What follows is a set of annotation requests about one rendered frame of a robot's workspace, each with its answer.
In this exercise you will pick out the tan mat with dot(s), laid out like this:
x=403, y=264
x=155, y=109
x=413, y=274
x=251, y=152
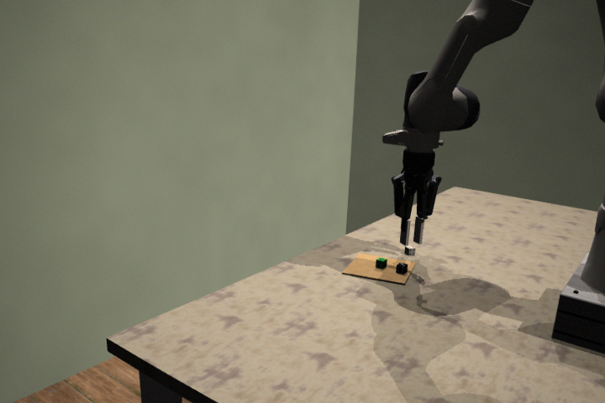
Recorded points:
x=364, y=266

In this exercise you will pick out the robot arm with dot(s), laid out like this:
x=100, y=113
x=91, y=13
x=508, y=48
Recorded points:
x=434, y=107

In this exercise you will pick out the green die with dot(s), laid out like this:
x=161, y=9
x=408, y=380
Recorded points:
x=381, y=263

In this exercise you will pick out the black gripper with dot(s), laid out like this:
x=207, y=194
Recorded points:
x=416, y=180

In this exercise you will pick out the black die with white pips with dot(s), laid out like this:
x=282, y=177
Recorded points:
x=402, y=268

